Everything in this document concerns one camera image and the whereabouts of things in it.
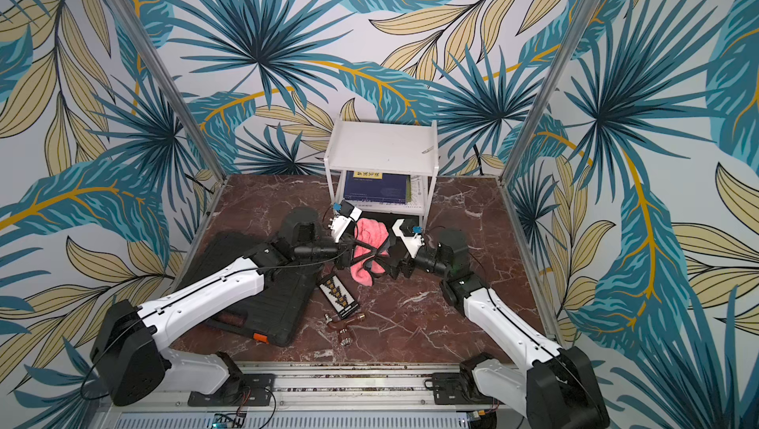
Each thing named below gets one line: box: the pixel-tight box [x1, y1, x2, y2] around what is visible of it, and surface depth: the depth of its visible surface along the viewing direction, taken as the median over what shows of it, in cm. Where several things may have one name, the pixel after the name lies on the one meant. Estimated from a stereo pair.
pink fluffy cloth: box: [349, 217, 390, 287], surface depth 70 cm
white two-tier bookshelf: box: [324, 118, 440, 230], surface depth 85 cm
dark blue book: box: [343, 170, 412, 204], surface depth 92 cm
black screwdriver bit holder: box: [317, 273, 360, 321], surface depth 90 cm
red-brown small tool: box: [324, 313, 366, 347], surface depth 83 cm
